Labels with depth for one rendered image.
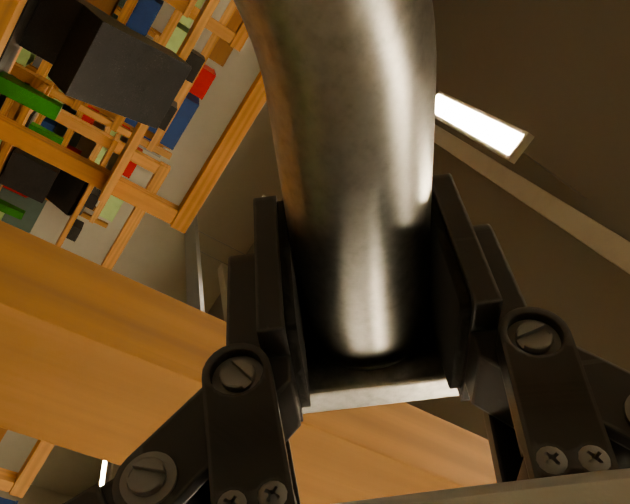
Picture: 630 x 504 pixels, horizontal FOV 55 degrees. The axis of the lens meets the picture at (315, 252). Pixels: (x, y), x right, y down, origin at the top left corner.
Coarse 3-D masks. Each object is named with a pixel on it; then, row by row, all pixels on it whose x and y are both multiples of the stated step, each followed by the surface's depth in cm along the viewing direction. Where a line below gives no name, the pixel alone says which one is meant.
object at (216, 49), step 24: (96, 0) 617; (144, 0) 622; (144, 24) 632; (168, 24) 630; (168, 48) 646; (216, 48) 659; (48, 72) 632; (192, 96) 693; (120, 120) 660; (144, 144) 680; (168, 144) 690
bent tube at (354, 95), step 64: (256, 0) 9; (320, 0) 8; (384, 0) 8; (320, 64) 9; (384, 64) 9; (320, 128) 10; (384, 128) 10; (320, 192) 11; (384, 192) 11; (320, 256) 12; (384, 256) 12; (320, 320) 13; (384, 320) 13; (320, 384) 14; (384, 384) 13
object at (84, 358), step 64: (0, 256) 38; (64, 256) 42; (0, 320) 35; (64, 320) 37; (128, 320) 41; (192, 320) 45; (0, 384) 37; (64, 384) 38; (128, 384) 39; (192, 384) 40; (128, 448) 41; (320, 448) 44; (384, 448) 47; (448, 448) 53
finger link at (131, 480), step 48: (288, 240) 12; (240, 288) 13; (288, 288) 12; (240, 336) 12; (288, 336) 11; (288, 384) 11; (192, 432) 10; (288, 432) 12; (144, 480) 10; (192, 480) 10
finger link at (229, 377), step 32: (224, 352) 11; (256, 352) 11; (224, 384) 10; (256, 384) 10; (224, 416) 10; (256, 416) 10; (224, 448) 9; (256, 448) 9; (288, 448) 12; (224, 480) 9; (256, 480) 9; (288, 480) 9
